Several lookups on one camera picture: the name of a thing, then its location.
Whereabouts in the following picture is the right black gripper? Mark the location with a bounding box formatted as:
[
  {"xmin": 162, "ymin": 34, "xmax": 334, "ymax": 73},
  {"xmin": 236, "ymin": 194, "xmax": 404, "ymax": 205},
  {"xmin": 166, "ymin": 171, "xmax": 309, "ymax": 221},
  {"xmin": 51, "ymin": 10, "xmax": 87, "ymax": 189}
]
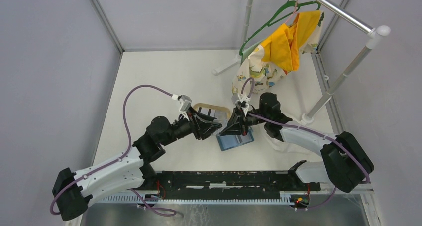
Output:
[{"xmin": 220, "ymin": 106, "xmax": 269, "ymax": 137}]

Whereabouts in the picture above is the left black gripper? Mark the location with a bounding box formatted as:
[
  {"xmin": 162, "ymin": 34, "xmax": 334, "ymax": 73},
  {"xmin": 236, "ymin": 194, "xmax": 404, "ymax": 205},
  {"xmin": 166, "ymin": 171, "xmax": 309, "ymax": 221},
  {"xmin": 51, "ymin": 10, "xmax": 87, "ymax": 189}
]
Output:
[{"xmin": 161, "ymin": 106, "xmax": 222, "ymax": 146}]

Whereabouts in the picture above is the beige oval tray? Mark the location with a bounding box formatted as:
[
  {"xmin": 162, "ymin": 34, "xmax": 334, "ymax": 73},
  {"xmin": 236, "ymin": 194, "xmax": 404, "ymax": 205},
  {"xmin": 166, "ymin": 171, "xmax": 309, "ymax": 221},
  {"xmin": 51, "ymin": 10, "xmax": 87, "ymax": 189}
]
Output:
[{"xmin": 193, "ymin": 103, "xmax": 231, "ymax": 127}]

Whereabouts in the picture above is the blue card holder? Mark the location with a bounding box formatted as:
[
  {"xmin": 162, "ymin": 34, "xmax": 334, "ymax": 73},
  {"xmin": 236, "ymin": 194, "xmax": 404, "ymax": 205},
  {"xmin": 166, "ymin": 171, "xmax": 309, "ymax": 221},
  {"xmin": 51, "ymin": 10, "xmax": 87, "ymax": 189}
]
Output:
[{"xmin": 216, "ymin": 128, "xmax": 254, "ymax": 151}]

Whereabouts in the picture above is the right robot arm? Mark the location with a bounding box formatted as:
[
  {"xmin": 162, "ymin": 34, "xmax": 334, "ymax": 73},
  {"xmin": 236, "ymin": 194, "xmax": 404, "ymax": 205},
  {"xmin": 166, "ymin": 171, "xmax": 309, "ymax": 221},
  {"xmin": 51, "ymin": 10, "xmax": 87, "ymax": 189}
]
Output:
[{"xmin": 220, "ymin": 92, "xmax": 374, "ymax": 193}]

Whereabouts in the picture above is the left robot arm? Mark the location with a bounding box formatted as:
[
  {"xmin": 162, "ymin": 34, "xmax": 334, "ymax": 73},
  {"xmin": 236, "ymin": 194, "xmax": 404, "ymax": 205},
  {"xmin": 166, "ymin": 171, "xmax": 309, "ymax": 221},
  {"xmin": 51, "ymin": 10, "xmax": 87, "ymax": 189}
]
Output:
[{"xmin": 50, "ymin": 107, "xmax": 222, "ymax": 221}]

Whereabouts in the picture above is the vip card in tray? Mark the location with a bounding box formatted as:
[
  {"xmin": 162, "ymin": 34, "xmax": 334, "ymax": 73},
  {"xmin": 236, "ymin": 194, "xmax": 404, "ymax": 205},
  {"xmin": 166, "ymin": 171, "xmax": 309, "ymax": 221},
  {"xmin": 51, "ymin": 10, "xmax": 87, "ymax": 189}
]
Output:
[
  {"xmin": 211, "ymin": 110, "xmax": 230, "ymax": 121},
  {"xmin": 197, "ymin": 107, "xmax": 215, "ymax": 117}
]

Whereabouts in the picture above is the white cloth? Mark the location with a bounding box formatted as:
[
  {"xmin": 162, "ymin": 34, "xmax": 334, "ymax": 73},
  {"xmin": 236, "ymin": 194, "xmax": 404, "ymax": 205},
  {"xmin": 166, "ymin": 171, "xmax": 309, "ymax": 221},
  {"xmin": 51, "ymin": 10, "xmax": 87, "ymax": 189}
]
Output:
[{"xmin": 259, "ymin": 93, "xmax": 331, "ymax": 155}]

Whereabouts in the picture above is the dinosaur print yellow garment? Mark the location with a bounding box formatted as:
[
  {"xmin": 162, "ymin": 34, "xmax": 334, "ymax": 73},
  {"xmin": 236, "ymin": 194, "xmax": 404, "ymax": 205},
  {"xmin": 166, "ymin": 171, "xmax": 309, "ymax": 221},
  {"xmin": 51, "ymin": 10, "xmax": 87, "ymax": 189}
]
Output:
[{"xmin": 231, "ymin": 10, "xmax": 325, "ymax": 94}]

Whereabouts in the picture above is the green clothes hanger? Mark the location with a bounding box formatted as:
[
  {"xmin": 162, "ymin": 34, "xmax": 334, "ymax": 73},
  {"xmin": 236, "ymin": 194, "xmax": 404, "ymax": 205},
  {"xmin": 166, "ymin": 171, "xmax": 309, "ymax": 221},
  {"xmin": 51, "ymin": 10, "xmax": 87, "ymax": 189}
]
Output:
[{"xmin": 239, "ymin": 0, "xmax": 321, "ymax": 57}]

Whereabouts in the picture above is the pink clothes hanger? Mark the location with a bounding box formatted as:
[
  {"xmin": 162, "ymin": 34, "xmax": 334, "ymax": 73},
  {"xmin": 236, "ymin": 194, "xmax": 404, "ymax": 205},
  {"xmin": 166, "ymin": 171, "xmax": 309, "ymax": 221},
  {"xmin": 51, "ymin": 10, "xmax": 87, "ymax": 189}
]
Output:
[{"xmin": 283, "ymin": 0, "xmax": 303, "ymax": 24}]

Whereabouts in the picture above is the metal clothes rack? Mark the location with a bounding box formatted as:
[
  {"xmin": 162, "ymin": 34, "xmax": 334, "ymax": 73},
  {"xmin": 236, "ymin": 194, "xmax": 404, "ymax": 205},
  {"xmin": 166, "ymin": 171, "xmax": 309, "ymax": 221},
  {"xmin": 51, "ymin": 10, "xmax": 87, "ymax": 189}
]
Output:
[{"xmin": 212, "ymin": 0, "xmax": 391, "ymax": 124}]

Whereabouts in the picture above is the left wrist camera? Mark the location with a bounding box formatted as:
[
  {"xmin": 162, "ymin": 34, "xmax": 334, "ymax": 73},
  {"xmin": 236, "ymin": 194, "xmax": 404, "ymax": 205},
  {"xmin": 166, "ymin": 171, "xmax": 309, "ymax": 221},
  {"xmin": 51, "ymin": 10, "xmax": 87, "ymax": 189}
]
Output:
[{"xmin": 172, "ymin": 94, "xmax": 192, "ymax": 114}]

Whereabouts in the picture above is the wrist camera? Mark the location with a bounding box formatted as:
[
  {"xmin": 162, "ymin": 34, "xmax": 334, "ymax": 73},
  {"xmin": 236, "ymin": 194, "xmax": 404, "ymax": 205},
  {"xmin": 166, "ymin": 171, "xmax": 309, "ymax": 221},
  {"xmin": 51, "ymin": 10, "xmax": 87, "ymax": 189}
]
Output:
[
  {"xmin": 231, "ymin": 93, "xmax": 250, "ymax": 112},
  {"xmin": 172, "ymin": 94, "xmax": 192, "ymax": 114}
]

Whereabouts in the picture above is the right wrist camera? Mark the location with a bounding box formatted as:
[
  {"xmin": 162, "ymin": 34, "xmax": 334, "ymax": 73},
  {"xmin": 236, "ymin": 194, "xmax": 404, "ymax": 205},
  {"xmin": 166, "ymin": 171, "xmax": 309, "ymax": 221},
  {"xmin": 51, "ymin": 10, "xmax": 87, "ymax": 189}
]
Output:
[{"xmin": 231, "ymin": 93, "xmax": 250, "ymax": 112}]

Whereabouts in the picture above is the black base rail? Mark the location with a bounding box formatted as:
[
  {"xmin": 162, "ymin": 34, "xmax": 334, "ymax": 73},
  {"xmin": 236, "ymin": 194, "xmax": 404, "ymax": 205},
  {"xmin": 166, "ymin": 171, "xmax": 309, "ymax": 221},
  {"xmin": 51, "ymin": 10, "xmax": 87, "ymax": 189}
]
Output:
[{"xmin": 138, "ymin": 171, "xmax": 321, "ymax": 200}]

